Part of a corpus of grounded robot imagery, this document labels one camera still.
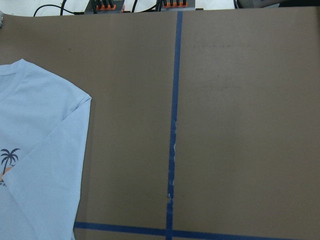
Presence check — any left grey USB hub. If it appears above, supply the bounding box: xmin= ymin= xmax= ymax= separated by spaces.
xmin=84 ymin=0 xmax=125 ymax=14

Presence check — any grey usb hub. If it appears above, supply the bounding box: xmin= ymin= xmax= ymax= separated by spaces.
xmin=155 ymin=0 xmax=196 ymax=12
xmin=84 ymin=0 xmax=125 ymax=14

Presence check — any light blue t-shirt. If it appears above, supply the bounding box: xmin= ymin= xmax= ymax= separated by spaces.
xmin=0 ymin=59 xmax=91 ymax=240

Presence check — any black box with label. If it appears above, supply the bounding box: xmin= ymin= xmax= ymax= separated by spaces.
xmin=235 ymin=0 xmax=283 ymax=9

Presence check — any right grey USB hub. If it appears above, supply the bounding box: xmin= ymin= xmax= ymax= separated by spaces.
xmin=155 ymin=0 xmax=196 ymax=12

